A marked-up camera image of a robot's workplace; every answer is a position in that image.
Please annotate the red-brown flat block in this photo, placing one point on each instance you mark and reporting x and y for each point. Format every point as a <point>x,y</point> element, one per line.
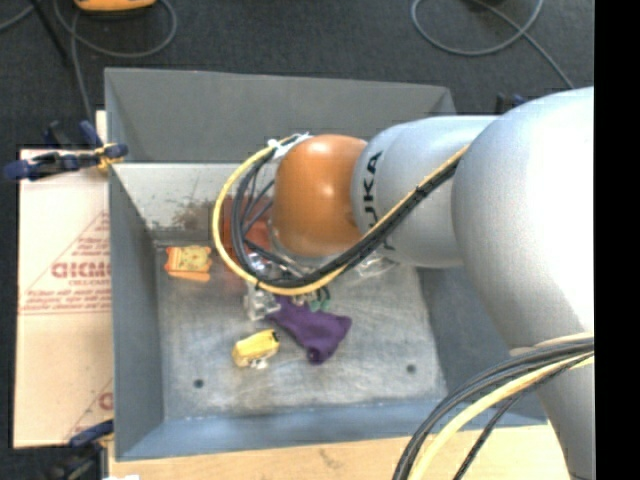
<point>227,228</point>

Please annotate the clear plastic bottle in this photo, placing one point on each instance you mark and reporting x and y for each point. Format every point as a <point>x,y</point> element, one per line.
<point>372,267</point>

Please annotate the purple cloth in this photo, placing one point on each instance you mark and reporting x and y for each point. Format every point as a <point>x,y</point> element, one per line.
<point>315,330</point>

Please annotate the grey metal bin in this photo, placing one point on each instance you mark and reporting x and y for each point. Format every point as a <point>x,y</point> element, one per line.
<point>200,348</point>

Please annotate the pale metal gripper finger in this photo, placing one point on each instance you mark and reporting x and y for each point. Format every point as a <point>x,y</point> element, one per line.
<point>261,298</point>
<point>260,313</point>

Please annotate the brown cardboard board red print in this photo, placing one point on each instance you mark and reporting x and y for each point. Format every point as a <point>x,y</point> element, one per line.
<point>60,348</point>

